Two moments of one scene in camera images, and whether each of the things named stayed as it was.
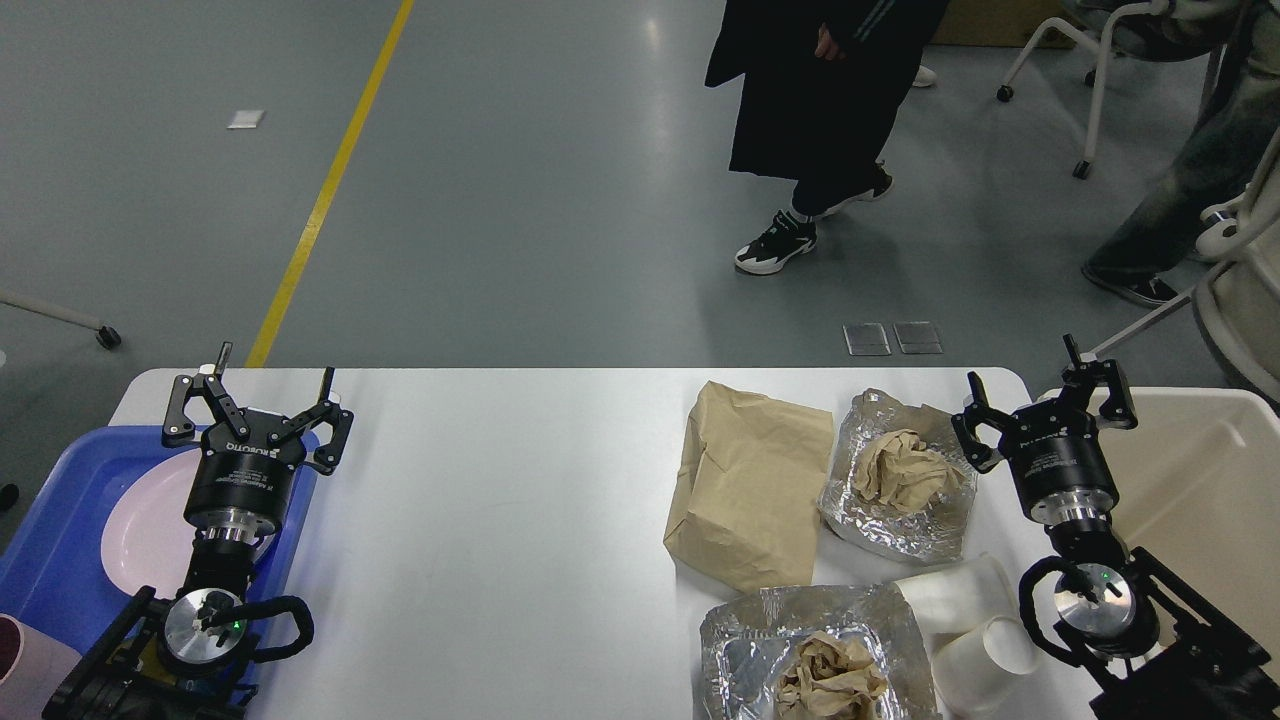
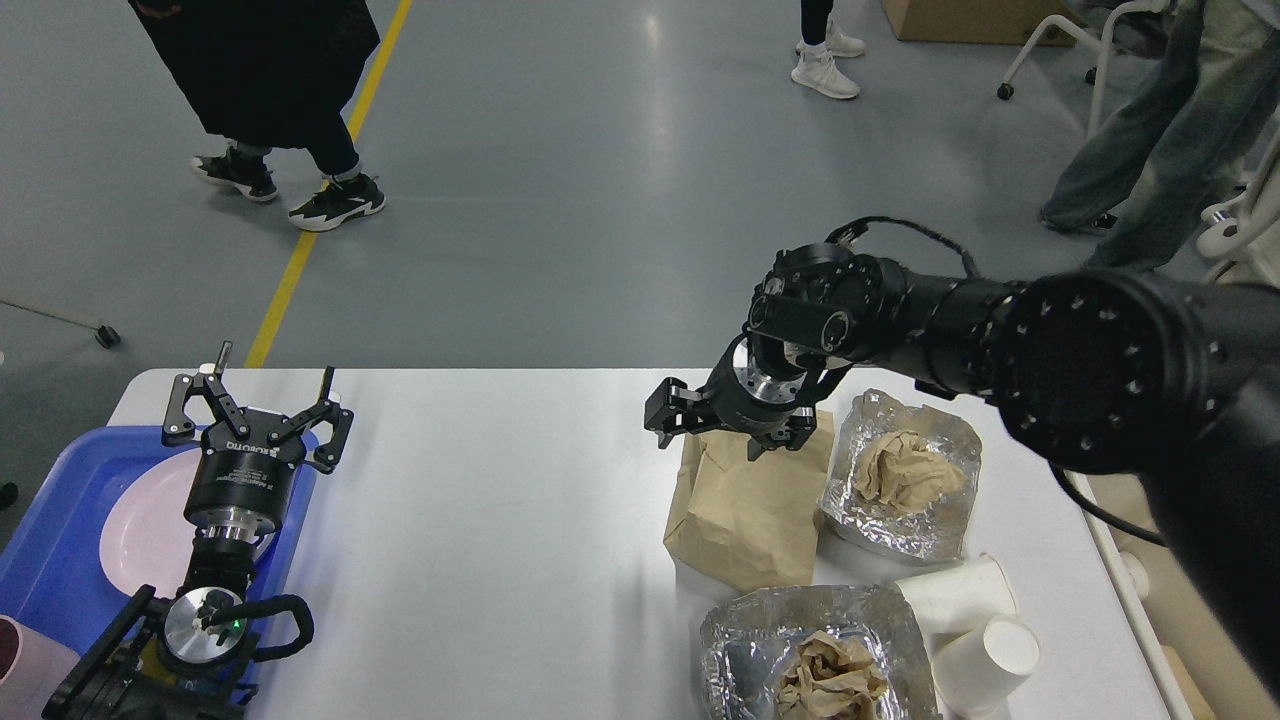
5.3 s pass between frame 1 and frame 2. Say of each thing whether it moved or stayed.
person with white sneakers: moved
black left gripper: stayed
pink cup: stayed
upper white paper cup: stayed
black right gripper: moved
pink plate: stayed
